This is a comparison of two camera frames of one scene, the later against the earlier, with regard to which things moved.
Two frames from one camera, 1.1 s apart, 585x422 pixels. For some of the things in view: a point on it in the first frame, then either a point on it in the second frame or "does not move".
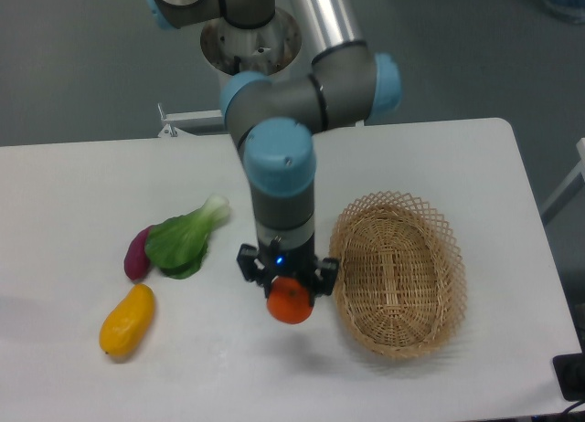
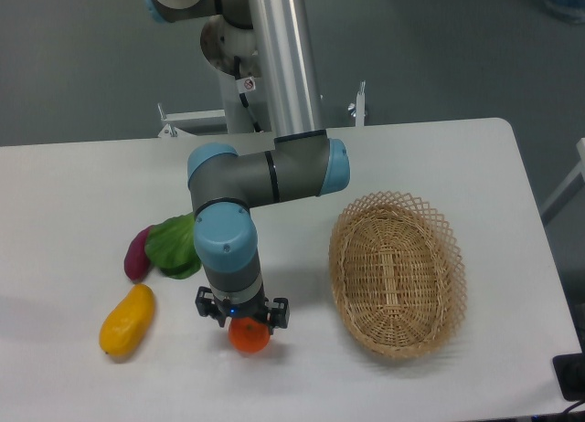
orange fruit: (288, 300) → (247, 335)
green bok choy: (176, 246) does not move
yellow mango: (127, 326) does not move
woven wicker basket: (401, 282) does not move
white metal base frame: (197, 122) does not move
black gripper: (297, 262) → (276, 311)
